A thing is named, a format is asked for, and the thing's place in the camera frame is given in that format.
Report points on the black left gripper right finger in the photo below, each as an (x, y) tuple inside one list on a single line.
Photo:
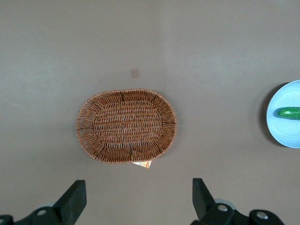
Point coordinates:
[(204, 204)]

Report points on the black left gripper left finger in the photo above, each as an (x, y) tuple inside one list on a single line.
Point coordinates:
[(70, 201)]

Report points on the orange paper basket tag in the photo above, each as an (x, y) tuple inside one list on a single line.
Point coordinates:
[(144, 164)]

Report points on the brown wicker basket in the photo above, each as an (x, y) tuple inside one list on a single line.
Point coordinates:
[(126, 126)]

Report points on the light blue plate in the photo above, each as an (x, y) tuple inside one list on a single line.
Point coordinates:
[(286, 133)]

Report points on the green cucumber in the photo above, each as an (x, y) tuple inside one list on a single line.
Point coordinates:
[(289, 113)]

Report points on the brown tape patch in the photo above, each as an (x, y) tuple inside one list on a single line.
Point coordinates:
[(134, 73)]

